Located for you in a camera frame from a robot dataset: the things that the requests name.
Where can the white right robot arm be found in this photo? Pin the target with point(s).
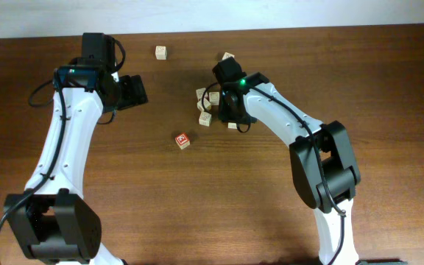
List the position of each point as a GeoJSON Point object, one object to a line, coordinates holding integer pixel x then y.
{"type": "Point", "coordinates": [323, 165]}

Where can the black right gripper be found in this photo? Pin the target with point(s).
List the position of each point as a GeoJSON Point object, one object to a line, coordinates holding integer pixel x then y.
{"type": "Point", "coordinates": [224, 115]}

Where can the wooden block with swirl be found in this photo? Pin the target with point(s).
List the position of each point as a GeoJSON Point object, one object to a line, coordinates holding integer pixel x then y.
{"type": "Point", "coordinates": [232, 126]}

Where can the wooden block far left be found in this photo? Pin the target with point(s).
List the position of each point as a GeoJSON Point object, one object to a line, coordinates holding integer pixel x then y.
{"type": "Point", "coordinates": [161, 52]}

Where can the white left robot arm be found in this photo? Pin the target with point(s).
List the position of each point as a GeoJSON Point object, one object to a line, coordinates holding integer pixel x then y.
{"type": "Point", "coordinates": [50, 220]}

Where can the red letter block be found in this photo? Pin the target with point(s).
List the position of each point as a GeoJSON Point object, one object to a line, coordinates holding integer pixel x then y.
{"type": "Point", "coordinates": [182, 140]}

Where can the wooden block far right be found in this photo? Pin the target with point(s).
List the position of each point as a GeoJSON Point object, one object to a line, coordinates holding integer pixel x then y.
{"type": "Point", "coordinates": [227, 55]}

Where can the wooden block cluster bottom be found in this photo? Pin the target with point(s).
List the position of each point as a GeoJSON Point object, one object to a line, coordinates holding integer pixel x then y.
{"type": "Point", "coordinates": [205, 119]}

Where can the wooden block cluster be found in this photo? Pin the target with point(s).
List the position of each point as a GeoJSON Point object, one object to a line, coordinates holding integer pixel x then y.
{"type": "Point", "coordinates": [205, 119]}
{"type": "Point", "coordinates": [204, 105]}
{"type": "Point", "coordinates": [201, 93]}

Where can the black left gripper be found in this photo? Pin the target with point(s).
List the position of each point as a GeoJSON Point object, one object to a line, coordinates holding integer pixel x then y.
{"type": "Point", "coordinates": [135, 92]}

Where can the wooden block beside blue D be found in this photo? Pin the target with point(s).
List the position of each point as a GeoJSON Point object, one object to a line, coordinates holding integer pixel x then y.
{"type": "Point", "coordinates": [214, 98]}

